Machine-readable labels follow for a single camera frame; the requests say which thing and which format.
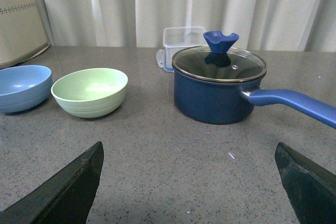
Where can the white curtain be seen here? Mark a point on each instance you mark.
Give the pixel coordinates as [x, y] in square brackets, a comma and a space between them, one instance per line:
[288, 25]

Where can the green bowl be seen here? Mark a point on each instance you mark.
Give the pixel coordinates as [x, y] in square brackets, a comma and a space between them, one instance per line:
[91, 93]

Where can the blue saucepan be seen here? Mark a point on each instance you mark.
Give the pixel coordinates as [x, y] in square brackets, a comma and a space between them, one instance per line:
[227, 103]

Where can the glass lid with blue knob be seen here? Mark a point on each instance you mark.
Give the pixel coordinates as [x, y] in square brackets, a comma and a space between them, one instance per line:
[219, 61]

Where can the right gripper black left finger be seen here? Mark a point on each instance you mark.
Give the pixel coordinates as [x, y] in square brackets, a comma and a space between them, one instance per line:
[66, 197]

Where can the cream toaster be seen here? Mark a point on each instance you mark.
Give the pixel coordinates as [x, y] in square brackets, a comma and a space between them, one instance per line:
[23, 34]

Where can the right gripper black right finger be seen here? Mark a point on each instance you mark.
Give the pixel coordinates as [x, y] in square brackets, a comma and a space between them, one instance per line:
[309, 187]

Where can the blue bowl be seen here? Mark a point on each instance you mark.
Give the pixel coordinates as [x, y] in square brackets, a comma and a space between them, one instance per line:
[24, 87]

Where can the clear plastic container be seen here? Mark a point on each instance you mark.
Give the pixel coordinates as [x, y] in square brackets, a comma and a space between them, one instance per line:
[176, 39]

